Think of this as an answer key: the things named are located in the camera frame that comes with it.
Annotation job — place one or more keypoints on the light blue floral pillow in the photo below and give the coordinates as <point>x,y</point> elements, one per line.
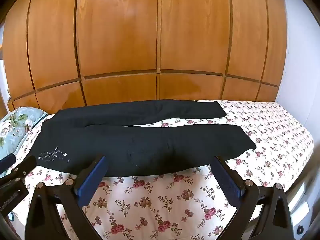
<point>15,125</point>

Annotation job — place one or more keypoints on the bed with floral sheet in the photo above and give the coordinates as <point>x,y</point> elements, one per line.
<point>175,200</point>

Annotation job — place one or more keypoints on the white bed frame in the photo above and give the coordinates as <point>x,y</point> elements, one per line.
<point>298,200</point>

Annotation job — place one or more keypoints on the black pants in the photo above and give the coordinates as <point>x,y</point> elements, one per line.
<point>125,142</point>

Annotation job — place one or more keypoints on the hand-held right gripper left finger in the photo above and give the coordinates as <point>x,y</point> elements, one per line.
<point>92,178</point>

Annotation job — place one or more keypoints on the wooden wardrobe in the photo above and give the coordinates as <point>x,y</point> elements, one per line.
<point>150,42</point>

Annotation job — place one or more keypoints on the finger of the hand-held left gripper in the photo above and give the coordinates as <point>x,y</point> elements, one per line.
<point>25,166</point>
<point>7,161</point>

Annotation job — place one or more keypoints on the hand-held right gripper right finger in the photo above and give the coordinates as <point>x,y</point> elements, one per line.
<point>228,180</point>

